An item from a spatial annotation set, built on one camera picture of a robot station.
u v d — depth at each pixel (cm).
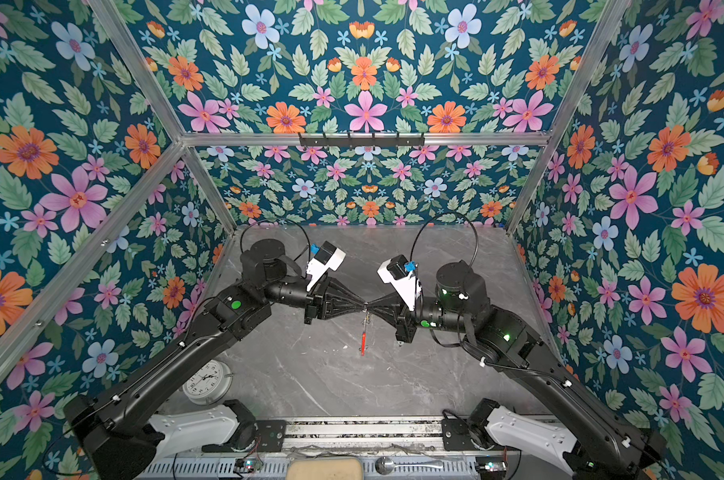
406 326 48
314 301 51
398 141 90
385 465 68
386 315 56
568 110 85
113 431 38
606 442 37
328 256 51
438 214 119
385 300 55
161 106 84
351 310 56
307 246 51
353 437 75
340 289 56
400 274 47
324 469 65
